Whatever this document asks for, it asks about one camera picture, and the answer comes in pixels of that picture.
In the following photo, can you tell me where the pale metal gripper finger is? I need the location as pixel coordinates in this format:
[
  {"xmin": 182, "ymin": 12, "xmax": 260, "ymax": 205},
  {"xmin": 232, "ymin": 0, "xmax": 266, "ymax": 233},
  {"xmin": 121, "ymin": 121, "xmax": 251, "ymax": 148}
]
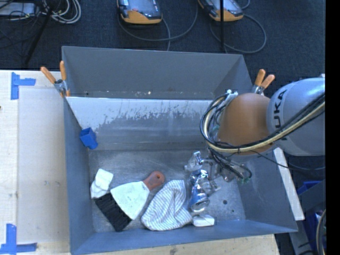
[
  {"xmin": 184, "ymin": 150, "xmax": 206, "ymax": 173},
  {"xmin": 199, "ymin": 177, "xmax": 222, "ymax": 196}
]

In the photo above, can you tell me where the crushed silver and blue can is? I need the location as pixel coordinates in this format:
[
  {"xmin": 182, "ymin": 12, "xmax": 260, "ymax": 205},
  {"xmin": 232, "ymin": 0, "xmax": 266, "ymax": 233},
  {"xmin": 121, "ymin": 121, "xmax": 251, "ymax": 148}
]
[{"xmin": 187, "ymin": 168, "xmax": 211, "ymax": 213}]

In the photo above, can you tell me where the small white block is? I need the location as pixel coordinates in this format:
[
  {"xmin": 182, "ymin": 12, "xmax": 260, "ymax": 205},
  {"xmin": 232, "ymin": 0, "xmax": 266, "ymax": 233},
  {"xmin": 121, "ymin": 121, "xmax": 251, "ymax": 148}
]
[{"xmin": 192, "ymin": 214, "xmax": 216, "ymax": 227}]

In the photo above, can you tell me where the striped white cloth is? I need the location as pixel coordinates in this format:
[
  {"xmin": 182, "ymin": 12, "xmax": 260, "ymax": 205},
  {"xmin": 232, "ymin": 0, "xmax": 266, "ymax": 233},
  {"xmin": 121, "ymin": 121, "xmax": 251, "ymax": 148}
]
[{"xmin": 140, "ymin": 179, "xmax": 193, "ymax": 232}]

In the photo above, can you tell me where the grey metal bin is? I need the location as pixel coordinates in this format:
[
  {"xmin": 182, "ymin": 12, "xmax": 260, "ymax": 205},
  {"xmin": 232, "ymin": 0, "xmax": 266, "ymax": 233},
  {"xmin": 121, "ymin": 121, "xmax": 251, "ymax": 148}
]
[{"xmin": 61, "ymin": 46, "xmax": 300, "ymax": 255}]

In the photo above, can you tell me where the white folded cloth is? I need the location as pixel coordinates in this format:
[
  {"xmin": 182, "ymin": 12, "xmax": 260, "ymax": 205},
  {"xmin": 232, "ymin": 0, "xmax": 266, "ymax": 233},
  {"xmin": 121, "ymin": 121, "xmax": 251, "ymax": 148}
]
[{"xmin": 90, "ymin": 168, "xmax": 115, "ymax": 200}]

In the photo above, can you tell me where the pale flat board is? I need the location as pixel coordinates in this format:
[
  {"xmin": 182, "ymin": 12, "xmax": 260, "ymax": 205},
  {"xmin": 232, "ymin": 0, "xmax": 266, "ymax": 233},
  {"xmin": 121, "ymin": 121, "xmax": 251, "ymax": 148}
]
[{"xmin": 17, "ymin": 85, "xmax": 71, "ymax": 246}]

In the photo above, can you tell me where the white brush with orange handle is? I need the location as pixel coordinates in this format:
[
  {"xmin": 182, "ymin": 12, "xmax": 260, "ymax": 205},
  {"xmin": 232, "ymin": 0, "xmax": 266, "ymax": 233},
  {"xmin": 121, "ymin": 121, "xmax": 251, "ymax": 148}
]
[{"xmin": 93, "ymin": 171, "xmax": 166, "ymax": 233}]

